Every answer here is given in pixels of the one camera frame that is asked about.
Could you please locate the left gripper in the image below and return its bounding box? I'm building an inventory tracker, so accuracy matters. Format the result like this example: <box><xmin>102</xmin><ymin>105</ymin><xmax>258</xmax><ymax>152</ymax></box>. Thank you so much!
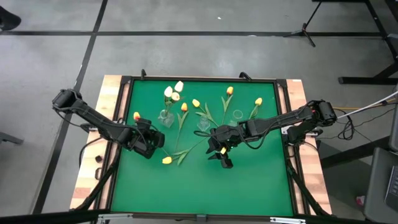
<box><xmin>129</xmin><ymin>118</ymin><xmax>166</xmax><ymax>160</ymax></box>

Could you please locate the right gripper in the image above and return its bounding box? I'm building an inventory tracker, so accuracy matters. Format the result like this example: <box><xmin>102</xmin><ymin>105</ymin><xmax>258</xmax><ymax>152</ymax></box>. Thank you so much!
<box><xmin>206</xmin><ymin>124</ymin><xmax>243</xmax><ymax>170</ymax></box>

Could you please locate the orange-red artificial tulip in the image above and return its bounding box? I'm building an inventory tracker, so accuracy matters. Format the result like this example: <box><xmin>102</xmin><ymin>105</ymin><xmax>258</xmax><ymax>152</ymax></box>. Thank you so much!
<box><xmin>133</xmin><ymin>111</ymin><xmax>171</xmax><ymax>157</ymax></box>
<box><xmin>169</xmin><ymin>102</ymin><xmax>190</xmax><ymax>155</ymax></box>
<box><xmin>220</xmin><ymin>86</ymin><xmax>234</xmax><ymax>126</ymax></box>

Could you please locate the small ribbed glass vase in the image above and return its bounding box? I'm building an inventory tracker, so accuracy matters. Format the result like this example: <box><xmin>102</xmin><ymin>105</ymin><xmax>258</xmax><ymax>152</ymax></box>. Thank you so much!
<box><xmin>197</xmin><ymin>116</ymin><xmax>211</xmax><ymax>133</ymax></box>

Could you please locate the tall smooth glass carafe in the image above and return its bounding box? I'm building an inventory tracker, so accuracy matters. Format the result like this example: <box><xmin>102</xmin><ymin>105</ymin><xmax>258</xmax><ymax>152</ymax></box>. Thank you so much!
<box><xmin>228</xmin><ymin>108</ymin><xmax>245</xmax><ymax>128</ymax></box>

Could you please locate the cut crystal glass vase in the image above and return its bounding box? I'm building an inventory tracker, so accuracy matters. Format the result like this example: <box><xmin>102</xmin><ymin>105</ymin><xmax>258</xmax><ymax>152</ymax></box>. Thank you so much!
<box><xmin>157</xmin><ymin>108</ymin><xmax>175</xmax><ymax>128</ymax></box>

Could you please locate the green table mat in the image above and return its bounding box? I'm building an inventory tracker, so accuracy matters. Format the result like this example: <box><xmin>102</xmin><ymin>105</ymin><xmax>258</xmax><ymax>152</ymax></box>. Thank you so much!
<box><xmin>111</xmin><ymin>79</ymin><xmax>295</xmax><ymax>217</ymax></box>

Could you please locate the black desk base bar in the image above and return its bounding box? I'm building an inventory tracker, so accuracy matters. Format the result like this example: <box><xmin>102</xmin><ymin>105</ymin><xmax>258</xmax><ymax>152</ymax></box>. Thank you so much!
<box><xmin>320</xmin><ymin>136</ymin><xmax>398</xmax><ymax>169</ymax></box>

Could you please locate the grey chair leg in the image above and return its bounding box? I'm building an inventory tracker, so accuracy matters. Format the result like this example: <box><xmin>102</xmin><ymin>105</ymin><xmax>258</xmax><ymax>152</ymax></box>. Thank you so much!
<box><xmin>0</xmin><ymin>132</ymin><xmax>24</xmax><ymax>146</ymax></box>

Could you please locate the black tripod stand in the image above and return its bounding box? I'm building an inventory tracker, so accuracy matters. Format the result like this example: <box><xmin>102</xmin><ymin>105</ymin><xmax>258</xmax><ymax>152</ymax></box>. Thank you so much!
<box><xmin>282</xmin><ymin>0</ymin><xmax>324</xmax><ymax>48</ymax></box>

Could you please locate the grey desk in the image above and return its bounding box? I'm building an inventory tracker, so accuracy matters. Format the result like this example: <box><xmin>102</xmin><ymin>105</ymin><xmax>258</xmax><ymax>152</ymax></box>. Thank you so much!
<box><xmin>363</xmin><ymin>147</ymin><xmax>398</xmax><ymax>216</ymax></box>

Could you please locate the dark computer keyboard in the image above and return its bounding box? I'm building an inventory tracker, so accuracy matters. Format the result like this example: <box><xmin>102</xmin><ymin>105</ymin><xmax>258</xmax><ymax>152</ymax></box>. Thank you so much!
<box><xmin>384</xmin><ymin>166</ymin><xmax>398</xmax><ymax>205</ymax></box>

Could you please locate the grey computer monitor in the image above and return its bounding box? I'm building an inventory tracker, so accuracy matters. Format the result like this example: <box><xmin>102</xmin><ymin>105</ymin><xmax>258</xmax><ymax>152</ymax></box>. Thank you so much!
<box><xmin>389</xmin><ymin>104</ymin><xmax>398</xmax><ymax>152</ymax></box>

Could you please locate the person's shoe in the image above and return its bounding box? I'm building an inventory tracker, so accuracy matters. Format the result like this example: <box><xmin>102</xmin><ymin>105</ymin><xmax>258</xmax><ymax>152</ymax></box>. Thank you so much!
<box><xmin>0</xmin><ymin>5</ymin><xmax>22</xmax><ymax>32</ymax></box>

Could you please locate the black aluminium table frame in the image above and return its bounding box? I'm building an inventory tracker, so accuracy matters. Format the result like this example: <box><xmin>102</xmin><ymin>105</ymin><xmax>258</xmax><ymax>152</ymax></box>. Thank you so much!
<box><xmin>70</xmin><ymin>70</ymin><xmax>333</xmax><ymax>224</ymax></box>

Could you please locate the silver frame bracket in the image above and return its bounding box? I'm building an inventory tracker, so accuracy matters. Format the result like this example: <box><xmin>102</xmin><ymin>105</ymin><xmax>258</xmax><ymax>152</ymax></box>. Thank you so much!
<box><xmin>98</xmin><ymin>213</ymin><xmax>134</xmax><ymax>224</ymax></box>
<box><xmin>269</xmin><ymin>217</ymin><xmax>307</xmax><ymax>224</ymax></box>

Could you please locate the yellow floor cable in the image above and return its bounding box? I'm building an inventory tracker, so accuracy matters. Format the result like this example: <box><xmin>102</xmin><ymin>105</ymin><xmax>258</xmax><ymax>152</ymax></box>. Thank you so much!
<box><xmin>334</xmin><ymin>98</ymin><xmax>398</xmax><ymax>111</ymax></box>

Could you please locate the black coiled cable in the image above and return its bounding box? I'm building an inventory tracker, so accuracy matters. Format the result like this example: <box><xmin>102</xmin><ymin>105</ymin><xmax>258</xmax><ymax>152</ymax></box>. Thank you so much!
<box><xmin>335</xmin><ymin>104</ymin><xmax>398</xmax><ymax>141</ymax></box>

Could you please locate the white cable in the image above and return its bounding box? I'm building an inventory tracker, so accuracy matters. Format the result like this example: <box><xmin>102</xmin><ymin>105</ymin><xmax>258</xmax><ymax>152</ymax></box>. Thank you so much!
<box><xmin>337</xmin><ymin>91</ymin><xmax>398</xmax><ymax>121</ymax></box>

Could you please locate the black standing desk frame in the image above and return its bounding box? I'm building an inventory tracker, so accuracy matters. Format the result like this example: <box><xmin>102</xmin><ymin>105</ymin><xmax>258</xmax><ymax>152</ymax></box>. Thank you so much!
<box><xmin>312</xmin><ymin>0</ymin><xmax>398</xmax><ymax>85</ymax></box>

